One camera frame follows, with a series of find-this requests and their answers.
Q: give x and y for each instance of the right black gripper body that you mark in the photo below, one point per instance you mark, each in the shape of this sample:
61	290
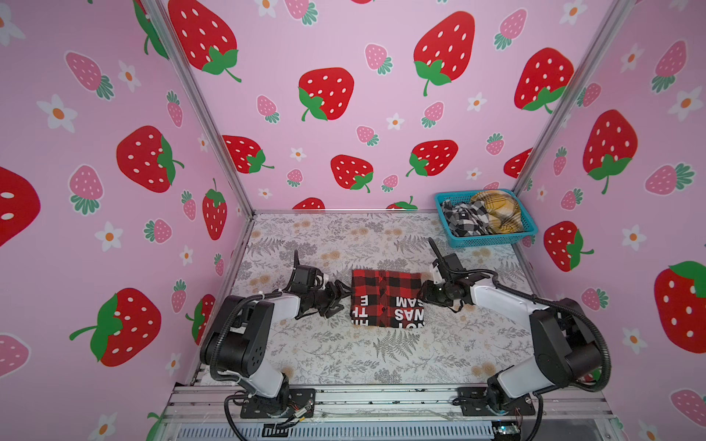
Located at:
437	292

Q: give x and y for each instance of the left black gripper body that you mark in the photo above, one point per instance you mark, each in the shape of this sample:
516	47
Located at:
325	299

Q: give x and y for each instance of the red black plaid shirt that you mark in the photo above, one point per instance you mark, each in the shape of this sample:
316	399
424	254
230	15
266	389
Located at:
387	299

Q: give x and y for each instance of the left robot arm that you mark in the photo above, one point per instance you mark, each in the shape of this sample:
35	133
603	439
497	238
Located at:
235	346

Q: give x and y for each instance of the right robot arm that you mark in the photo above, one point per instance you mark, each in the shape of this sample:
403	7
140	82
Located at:
568	348

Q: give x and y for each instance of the black white plaid shirt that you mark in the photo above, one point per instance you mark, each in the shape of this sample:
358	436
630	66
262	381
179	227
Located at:
467	219

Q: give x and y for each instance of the yellow plaid shirt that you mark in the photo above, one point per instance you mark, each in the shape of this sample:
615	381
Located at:
504	211

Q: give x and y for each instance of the teal plastic basket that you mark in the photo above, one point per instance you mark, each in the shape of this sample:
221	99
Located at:
530	227

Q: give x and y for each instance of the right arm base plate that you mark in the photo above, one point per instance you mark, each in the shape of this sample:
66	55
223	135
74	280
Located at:
479	401

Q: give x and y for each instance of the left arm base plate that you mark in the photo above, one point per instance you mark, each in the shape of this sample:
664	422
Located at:
297	402

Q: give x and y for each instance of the aluminium front rail frame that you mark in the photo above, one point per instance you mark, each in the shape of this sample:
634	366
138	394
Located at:
389	412

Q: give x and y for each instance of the left corner aluminium post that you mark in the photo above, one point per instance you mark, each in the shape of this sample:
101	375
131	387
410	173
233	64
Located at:
166	33

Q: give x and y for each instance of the corner aluminium post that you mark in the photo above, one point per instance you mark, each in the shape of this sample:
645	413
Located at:
607	31
166	33

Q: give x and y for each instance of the right corner aluminium post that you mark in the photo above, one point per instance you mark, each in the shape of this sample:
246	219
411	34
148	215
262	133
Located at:
607	31

